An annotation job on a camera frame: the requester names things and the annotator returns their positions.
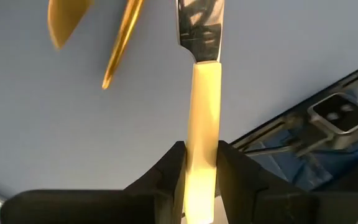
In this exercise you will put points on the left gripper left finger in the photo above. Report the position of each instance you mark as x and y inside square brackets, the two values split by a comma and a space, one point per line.
[148, 205]

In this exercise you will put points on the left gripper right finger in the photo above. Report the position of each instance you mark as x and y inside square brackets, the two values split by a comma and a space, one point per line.
[259, 207]

